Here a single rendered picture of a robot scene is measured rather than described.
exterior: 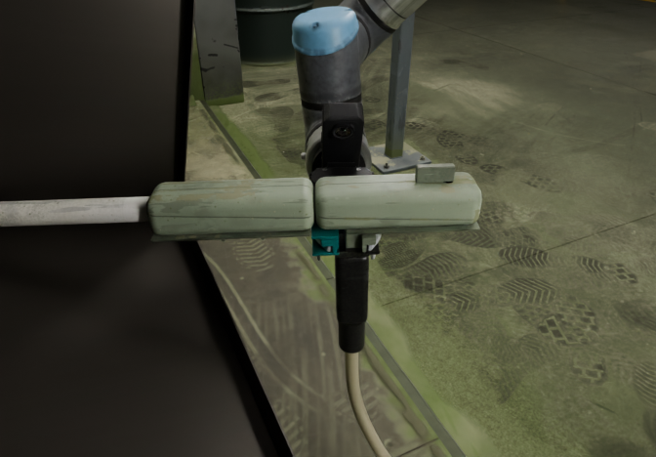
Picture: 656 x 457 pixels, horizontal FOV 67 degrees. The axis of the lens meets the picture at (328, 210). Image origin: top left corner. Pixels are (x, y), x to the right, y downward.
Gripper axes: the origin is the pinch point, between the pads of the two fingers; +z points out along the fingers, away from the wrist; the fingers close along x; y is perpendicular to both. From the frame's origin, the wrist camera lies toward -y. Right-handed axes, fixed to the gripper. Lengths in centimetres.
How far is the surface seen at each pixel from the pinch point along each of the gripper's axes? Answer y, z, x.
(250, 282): 47, -52, 19
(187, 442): 6.1, 17.7, 12.6
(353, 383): 21.9, -0.7, -1.1
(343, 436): 48.1, -12.2, -0.9
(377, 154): 48, -125, -20
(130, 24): -17.0, -14.1, 22.0
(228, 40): 19, -182, 39
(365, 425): 29.4, -0.4, -2.8
